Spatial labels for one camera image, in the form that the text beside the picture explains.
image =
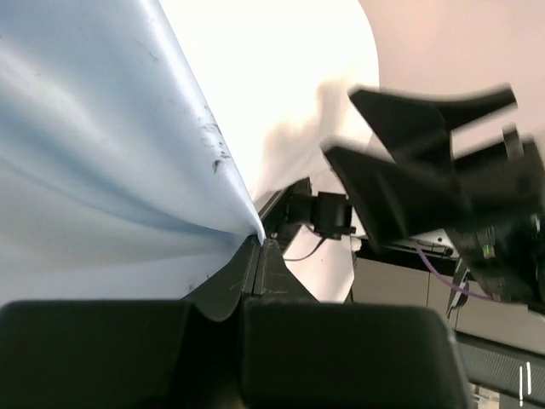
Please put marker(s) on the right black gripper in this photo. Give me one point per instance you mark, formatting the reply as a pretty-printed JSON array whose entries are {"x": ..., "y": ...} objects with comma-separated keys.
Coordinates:
[{"x": 504, "y": 251}]

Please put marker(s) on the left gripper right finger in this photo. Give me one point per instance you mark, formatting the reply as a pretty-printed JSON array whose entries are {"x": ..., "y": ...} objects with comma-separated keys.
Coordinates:
[{"x": 299, "y": 353}]

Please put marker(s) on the light blue pillowcase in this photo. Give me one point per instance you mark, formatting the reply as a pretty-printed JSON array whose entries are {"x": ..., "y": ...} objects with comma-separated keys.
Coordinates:
[{"x": 116, "y": 182}]

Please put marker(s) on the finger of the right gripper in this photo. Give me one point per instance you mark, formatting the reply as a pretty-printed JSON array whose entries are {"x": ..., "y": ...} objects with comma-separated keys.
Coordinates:
[{"x": 418, "y": 129}]

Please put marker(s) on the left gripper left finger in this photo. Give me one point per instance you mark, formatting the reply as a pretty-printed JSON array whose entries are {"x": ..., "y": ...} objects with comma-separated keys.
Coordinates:
[{"x": 128, "y": 354}]

